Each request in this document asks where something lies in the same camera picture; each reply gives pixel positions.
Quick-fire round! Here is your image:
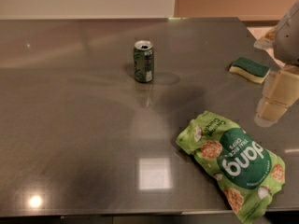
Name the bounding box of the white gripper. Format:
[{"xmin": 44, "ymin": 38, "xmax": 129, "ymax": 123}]
[{"xmin": 254, "ymin": 0, "xmax": 299, "ymax": 127}]

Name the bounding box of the green and yellow sponge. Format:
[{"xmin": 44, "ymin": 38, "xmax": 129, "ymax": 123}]
[{"xmin": 229, "ymin": 57, "xmax": 270, "ymax": 84}]

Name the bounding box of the green rice chips bag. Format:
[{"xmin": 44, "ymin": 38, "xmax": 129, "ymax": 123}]
[{"xmin": 177, "ymin": 111, "xmax": 285, "ymax": 224}]

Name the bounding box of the green soda can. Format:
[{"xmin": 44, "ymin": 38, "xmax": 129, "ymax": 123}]
[{"xmin": 134, "ymin": 40, "xmax": 154, "ymax": 83}]

